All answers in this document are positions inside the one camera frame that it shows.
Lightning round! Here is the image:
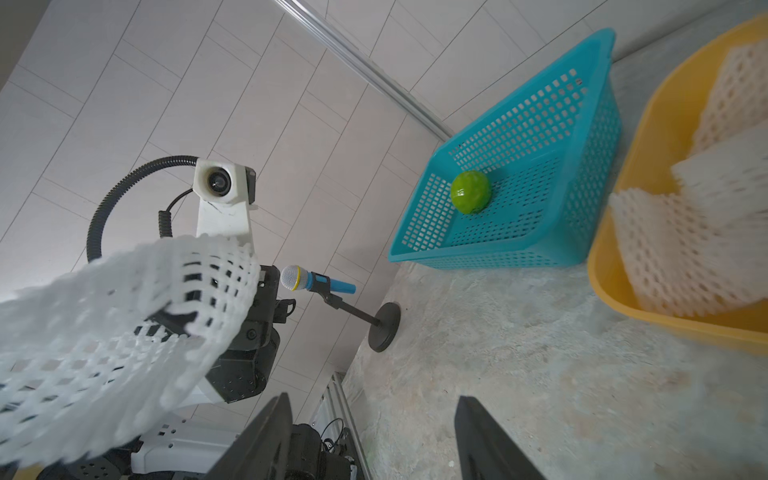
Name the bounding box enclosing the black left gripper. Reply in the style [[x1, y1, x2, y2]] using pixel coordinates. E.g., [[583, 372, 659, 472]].
[[206, 265, 296, 403]]

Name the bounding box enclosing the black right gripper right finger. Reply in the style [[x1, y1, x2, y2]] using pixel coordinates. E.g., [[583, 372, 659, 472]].
[[454, 396, 545, 480]]

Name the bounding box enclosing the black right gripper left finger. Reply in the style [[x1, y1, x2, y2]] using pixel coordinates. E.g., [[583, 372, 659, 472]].
[[204, 393, 293, 480]]

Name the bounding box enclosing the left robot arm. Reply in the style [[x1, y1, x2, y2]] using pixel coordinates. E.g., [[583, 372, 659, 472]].
[[1, 155, 359, 479]]

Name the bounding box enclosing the green custard apple in basket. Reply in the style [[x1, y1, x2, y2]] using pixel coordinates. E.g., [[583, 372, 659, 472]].
[[450, 171, 492, 215]]

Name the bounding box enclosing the pile of foam nets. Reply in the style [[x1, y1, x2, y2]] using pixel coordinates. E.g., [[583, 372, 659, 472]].
[[609, 40, 767, 316]]

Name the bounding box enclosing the teal plastic basket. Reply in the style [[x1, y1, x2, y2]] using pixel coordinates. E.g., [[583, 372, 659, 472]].
[[388, 28, 622, 269]]

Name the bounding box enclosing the yellow plastic tub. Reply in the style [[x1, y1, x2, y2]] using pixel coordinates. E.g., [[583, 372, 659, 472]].
[[587, 8, 767, 355]]

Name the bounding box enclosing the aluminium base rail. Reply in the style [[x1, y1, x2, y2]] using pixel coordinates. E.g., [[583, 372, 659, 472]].
[[310, 372, 371, 480]]

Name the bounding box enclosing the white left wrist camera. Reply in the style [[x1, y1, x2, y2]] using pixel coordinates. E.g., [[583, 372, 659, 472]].
[[193, 159, 257, 245]]

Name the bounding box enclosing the aluminium corner post left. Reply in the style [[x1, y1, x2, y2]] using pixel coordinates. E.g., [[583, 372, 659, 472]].
[[274, 0, 454, 141]]

